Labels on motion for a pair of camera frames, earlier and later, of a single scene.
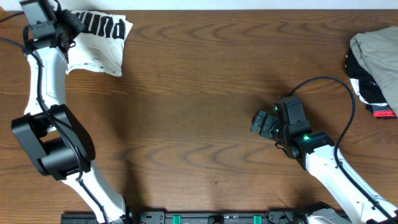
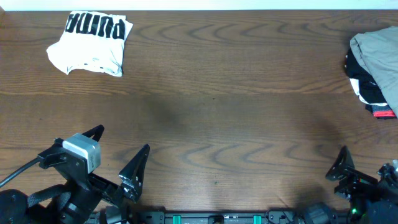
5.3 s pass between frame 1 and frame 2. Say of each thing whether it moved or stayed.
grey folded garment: stayed
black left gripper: moved
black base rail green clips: stayed
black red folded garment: stayed
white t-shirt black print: stayed
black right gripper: moved
